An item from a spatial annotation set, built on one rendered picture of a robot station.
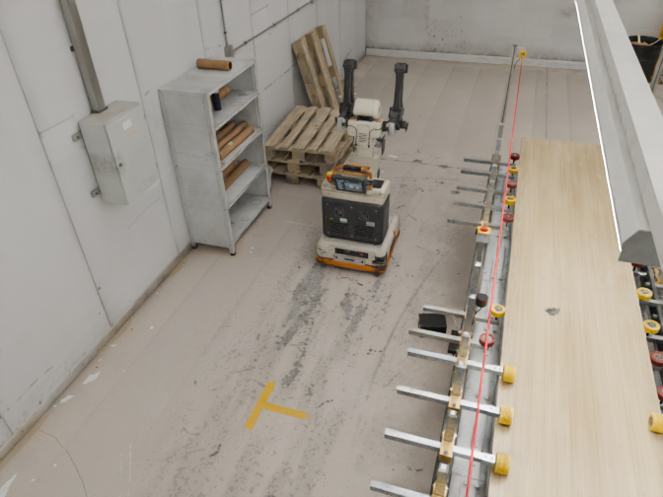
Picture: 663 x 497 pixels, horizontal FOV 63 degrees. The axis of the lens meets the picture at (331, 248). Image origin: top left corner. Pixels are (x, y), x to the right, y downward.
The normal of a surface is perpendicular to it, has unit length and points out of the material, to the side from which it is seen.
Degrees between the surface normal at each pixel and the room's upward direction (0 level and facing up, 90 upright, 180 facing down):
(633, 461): 0
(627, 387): 0
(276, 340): 0
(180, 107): 90
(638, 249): 90
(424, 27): 90
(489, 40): 90
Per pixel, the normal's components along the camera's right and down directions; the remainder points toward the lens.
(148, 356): -0.03, -0.80
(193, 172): -0.31, 0.57
